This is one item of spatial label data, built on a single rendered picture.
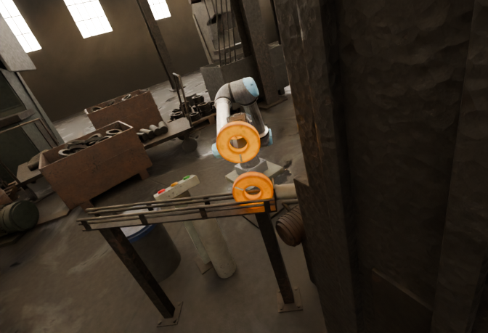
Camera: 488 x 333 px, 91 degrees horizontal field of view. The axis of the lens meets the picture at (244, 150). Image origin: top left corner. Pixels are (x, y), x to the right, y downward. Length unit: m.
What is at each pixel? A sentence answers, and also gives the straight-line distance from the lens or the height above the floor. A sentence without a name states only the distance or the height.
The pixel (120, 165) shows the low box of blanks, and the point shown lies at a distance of 3.01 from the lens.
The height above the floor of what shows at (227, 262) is 0.11.
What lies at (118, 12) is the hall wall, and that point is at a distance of 12.77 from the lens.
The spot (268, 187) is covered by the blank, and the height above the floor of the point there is 0.72.
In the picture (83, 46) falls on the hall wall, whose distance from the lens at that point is 12.48.
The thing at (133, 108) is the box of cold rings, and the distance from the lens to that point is 4.50.
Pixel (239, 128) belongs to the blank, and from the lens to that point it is 0.80.
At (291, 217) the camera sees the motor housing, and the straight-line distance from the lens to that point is 1.04.
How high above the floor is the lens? 1.25
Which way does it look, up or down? 26 degrees down
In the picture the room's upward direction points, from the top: 17 degrees counter-clockwise
